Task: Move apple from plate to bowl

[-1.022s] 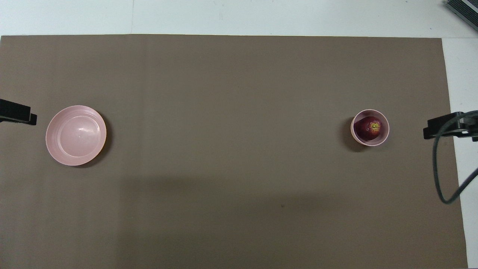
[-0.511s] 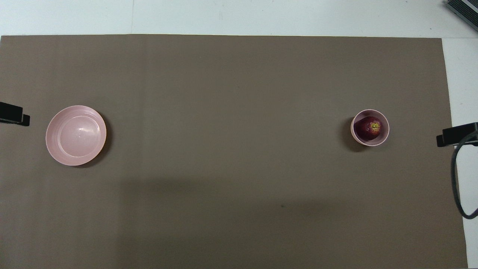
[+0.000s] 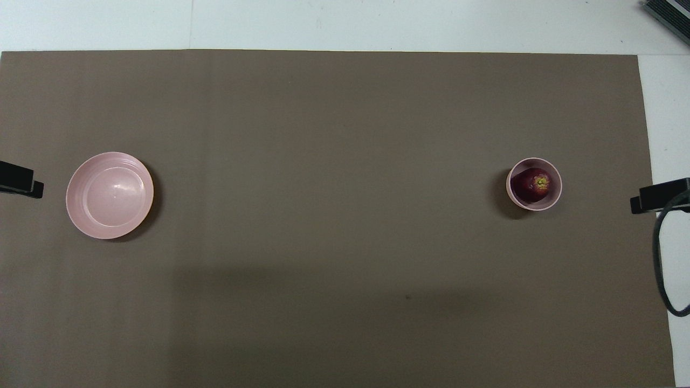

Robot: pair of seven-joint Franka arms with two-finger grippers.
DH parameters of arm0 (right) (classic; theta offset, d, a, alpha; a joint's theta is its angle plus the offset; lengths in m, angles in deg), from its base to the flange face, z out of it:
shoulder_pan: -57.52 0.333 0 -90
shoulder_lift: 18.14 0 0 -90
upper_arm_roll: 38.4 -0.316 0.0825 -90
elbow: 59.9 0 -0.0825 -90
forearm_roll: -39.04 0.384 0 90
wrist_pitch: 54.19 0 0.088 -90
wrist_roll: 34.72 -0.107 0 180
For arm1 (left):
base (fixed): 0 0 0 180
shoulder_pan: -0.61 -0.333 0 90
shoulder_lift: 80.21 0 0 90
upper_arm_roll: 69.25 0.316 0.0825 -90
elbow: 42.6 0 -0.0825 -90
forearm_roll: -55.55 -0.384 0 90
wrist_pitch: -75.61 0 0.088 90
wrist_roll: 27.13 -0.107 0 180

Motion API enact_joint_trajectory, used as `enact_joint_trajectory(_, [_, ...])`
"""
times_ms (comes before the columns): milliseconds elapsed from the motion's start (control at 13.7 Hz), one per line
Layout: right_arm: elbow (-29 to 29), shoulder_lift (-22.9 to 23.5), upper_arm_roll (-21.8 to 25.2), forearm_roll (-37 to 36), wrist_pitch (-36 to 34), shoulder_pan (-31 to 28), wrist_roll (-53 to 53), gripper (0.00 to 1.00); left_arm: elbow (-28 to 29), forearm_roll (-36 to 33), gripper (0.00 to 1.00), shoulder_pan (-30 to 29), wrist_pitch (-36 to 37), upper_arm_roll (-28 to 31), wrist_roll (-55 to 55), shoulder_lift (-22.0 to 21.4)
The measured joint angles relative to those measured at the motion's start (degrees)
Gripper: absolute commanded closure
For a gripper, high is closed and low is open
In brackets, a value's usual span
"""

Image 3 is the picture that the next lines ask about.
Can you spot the red apple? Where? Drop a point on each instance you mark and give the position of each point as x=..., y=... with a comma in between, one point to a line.
x=531, y=186

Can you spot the pink bowl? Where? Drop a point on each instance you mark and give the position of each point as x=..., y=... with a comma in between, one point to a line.
x=557, y=194

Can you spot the pink plate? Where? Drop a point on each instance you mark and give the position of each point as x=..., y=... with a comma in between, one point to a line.
x=110, y=196

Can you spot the dark ribbed panel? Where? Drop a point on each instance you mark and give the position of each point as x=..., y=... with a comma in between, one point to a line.
x=671, y=13

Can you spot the brown table mat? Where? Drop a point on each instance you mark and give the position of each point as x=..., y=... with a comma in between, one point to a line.
x=334, y=134

